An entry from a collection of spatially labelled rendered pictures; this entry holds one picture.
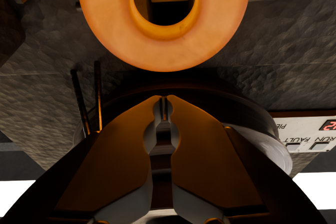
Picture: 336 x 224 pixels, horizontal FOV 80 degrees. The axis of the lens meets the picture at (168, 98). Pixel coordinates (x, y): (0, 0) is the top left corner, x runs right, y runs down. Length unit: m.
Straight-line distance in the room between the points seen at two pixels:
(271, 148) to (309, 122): 0.25
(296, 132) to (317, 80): 0.17
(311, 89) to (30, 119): 0.68
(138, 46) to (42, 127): 0.47
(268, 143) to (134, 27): 0.27
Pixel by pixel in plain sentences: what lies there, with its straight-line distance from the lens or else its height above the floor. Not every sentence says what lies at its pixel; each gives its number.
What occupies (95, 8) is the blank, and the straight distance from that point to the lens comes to 0.22.
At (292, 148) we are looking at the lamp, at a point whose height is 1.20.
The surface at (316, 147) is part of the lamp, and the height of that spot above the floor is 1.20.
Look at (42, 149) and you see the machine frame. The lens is 0.76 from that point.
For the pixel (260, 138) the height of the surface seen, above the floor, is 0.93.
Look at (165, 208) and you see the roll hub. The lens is 0.33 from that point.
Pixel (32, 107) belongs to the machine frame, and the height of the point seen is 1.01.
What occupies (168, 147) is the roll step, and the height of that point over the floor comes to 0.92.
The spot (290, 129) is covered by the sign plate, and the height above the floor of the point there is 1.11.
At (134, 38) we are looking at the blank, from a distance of 0.22.
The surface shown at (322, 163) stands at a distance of 9.22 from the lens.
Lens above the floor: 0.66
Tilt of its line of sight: 47 degrees up
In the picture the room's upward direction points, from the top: 177 degrees clockwise
